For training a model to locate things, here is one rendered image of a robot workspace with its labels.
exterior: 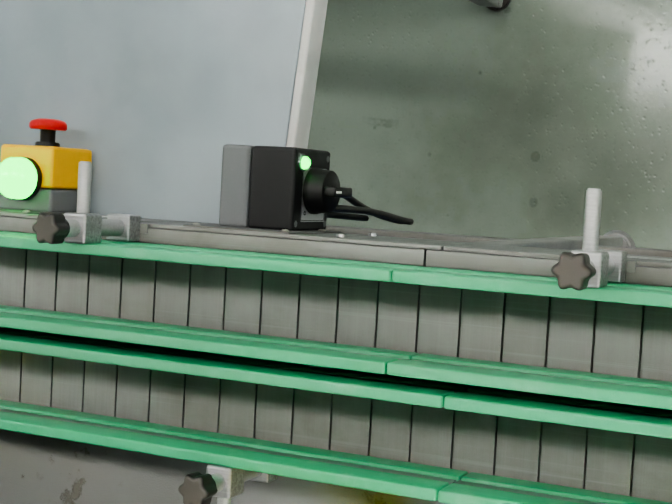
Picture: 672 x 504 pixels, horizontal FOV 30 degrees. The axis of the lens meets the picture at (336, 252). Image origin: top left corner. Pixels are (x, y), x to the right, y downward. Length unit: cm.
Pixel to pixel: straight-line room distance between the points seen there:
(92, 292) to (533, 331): 44
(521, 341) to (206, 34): 50
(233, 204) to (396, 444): 28
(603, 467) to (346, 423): 23
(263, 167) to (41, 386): 31
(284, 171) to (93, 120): 30
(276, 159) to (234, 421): 25
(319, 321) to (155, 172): 32
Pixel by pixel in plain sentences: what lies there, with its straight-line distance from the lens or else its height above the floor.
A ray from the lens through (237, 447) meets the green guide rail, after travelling 113.
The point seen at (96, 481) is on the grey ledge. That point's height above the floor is 88.
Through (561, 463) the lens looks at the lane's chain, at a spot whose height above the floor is 88.
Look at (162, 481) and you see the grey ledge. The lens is 122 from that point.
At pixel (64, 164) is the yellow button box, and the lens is 135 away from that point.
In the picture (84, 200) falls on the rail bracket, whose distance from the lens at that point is 115.
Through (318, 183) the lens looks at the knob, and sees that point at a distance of 119.
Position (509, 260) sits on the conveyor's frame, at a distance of 105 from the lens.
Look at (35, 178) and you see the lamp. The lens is 134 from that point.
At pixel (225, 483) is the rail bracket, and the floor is 97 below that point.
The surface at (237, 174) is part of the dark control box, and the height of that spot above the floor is 84.
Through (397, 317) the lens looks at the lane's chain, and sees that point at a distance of 109.
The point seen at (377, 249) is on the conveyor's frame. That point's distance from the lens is 109.
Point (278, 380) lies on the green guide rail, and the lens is 105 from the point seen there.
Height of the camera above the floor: 189
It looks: 65 degrees down
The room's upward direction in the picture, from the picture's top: 93 degrees counter-clockwise
